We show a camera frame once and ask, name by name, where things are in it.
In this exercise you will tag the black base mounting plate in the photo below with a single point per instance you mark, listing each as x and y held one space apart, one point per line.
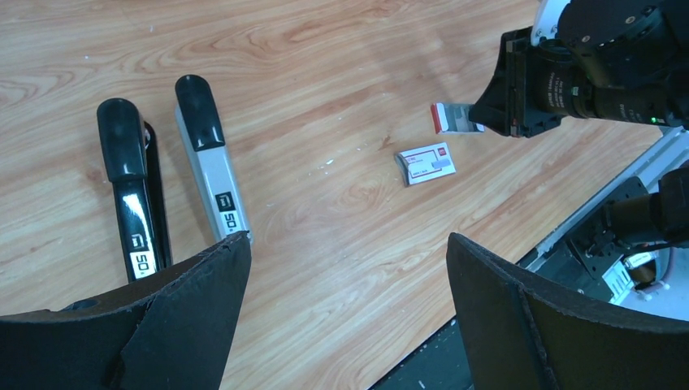
441 361

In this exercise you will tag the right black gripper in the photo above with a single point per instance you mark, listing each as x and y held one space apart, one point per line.
508 106

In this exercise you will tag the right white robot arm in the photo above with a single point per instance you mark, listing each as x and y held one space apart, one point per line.
623 61

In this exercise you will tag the aluminium frame rail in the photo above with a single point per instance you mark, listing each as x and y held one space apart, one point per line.
667 153

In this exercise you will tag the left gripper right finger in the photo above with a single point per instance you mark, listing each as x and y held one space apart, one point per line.
522 331

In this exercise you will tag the grey staple strip box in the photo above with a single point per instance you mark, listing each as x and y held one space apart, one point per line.
454 118

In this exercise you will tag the red white staple box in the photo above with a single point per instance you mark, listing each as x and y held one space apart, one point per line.
425 163

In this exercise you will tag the grey and black stapler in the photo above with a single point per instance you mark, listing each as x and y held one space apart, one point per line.
201 131

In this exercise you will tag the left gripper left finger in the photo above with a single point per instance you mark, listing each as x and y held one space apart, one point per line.
171 330

